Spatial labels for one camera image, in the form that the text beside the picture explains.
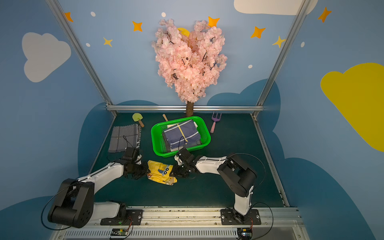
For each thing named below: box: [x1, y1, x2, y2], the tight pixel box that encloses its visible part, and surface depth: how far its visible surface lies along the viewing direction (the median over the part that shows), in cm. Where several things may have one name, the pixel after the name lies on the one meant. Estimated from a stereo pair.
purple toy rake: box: [210, 111, 222, 134], surface depth 121 cm
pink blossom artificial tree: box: [151, 18, 228, 117], surface depth 75 cm
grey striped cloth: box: [108, 124, 142, 152], surface depth 109 cm
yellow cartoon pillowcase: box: [147, 160, 178, 186], surface depth 90 cm
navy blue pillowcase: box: [164, 119, 201, 150], surface depth 103 cm
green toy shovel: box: [132, 112, 145, 128], surface depth 121 cm
